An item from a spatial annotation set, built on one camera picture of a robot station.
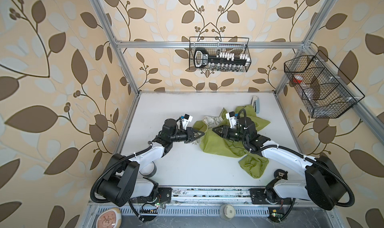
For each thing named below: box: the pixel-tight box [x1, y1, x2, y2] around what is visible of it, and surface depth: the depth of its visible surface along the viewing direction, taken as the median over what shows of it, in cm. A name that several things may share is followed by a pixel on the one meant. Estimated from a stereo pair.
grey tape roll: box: [139, 161, 157, 178], surface depth 83 cm
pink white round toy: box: [96, 207, 122, 228], surface depth 68 cm
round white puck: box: [219, 204, 235, 221], surface depth 62 cm
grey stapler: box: [250, 95, 260, 114], surface depth 113 cm
